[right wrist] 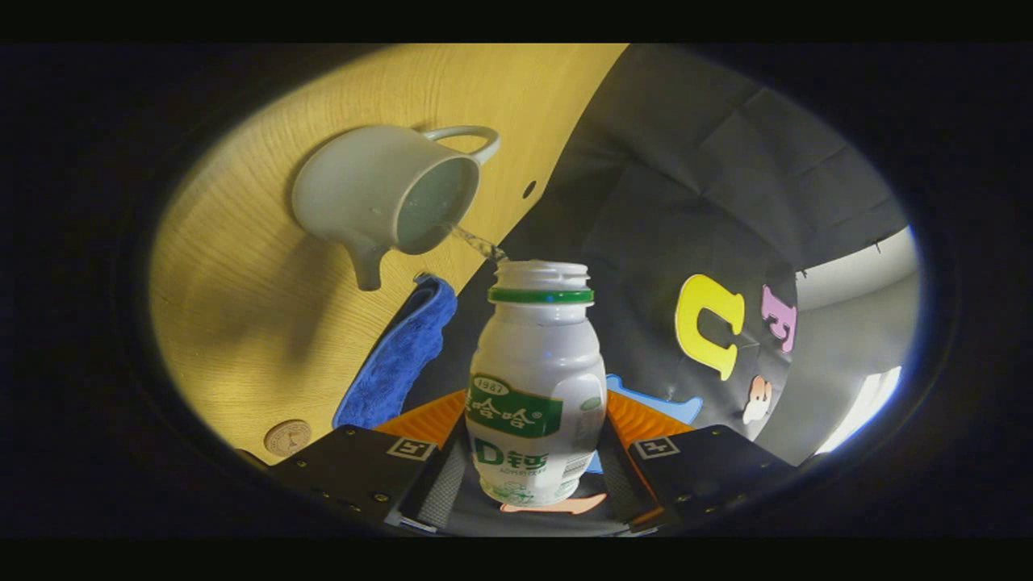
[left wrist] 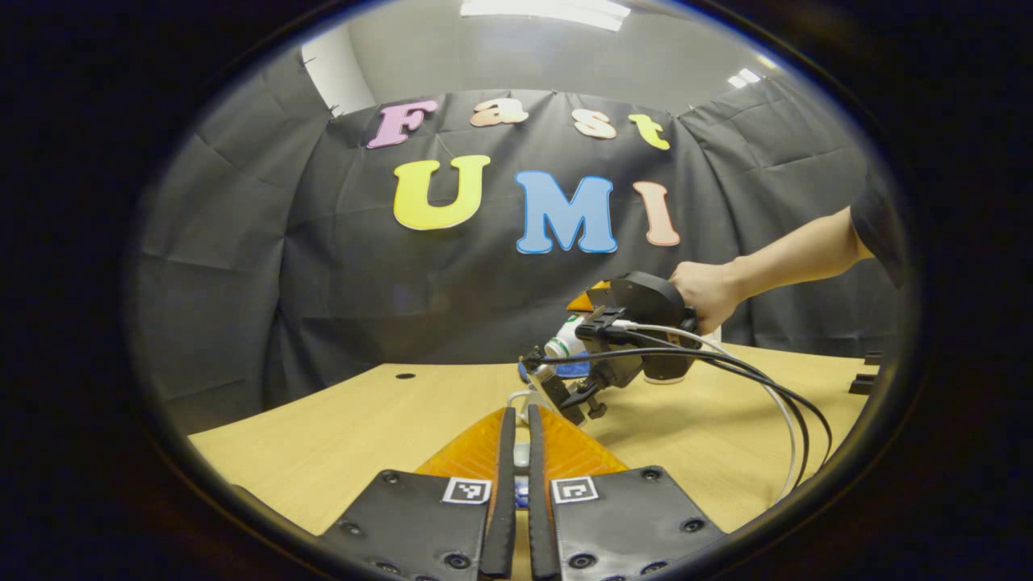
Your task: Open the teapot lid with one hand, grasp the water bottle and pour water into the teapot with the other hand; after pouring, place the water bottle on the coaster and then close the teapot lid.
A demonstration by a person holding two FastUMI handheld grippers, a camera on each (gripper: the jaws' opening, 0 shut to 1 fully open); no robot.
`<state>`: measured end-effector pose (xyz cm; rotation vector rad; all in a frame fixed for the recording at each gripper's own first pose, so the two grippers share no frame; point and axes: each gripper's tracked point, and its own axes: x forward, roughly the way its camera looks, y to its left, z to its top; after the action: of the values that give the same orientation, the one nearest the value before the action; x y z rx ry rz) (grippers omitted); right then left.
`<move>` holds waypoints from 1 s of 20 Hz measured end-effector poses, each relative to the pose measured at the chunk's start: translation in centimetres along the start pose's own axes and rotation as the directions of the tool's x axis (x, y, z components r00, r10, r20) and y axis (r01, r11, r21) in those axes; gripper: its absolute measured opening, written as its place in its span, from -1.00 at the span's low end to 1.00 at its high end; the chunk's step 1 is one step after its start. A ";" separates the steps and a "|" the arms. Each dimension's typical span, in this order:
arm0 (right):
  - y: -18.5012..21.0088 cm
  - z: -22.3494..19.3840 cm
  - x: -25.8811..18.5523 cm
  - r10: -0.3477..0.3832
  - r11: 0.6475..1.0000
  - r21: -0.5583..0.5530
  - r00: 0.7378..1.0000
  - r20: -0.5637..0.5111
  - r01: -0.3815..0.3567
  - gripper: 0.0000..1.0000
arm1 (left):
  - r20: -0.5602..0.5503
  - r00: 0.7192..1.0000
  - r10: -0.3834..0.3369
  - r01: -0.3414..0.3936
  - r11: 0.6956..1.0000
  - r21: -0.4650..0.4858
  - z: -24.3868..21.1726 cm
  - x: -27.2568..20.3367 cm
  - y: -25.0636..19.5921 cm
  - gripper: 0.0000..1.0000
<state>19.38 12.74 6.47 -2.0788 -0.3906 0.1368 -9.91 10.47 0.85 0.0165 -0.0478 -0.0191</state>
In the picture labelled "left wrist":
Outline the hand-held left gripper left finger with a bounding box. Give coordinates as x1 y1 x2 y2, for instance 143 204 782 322
317 406 518 581

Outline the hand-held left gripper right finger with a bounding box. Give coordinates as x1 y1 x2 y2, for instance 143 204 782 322
527 404 729 581

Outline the white water bottle green label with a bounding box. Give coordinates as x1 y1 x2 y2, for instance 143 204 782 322
544 316 588 361

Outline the white teacup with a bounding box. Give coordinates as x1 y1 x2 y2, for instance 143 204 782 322
506 387 559 426

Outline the blue towel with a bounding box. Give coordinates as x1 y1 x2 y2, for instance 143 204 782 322
518 358 595 382

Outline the black backdrop cloth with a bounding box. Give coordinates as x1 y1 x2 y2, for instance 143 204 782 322
133 52 905 433

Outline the dark shirt sleeve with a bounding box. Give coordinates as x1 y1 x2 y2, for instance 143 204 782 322
850 171 911 287

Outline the ceiling light panel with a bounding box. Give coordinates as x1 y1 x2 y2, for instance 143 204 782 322
460 0 632 32

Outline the white cable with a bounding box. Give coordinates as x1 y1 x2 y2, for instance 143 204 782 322
634 323 798 501

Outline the black bracket piece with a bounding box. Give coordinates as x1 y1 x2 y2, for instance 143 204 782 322
847 351 885 396

